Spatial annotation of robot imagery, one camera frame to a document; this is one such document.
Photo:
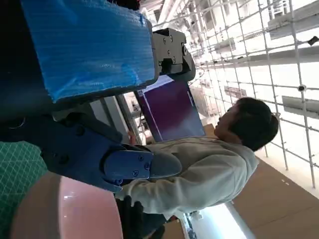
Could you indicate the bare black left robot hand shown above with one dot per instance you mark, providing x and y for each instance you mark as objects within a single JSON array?
[{"x": 87, "y": 49}]

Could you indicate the pink bowl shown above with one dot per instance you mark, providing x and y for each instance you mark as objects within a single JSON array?
[{"x": 74, "y": 211}]

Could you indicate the purple screen monitor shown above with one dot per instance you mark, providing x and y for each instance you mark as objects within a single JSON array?
[{"x": 172, "y": 112}]

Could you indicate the green cutting mat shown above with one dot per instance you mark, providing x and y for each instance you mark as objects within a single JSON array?
[{"x": 17, "y": 174}]

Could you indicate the person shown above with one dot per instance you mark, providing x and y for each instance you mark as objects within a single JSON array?
[{"x": 199, "y": 174}]

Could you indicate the white grid net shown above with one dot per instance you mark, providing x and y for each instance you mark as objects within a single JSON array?
[{"x": 295, "y": 37}]

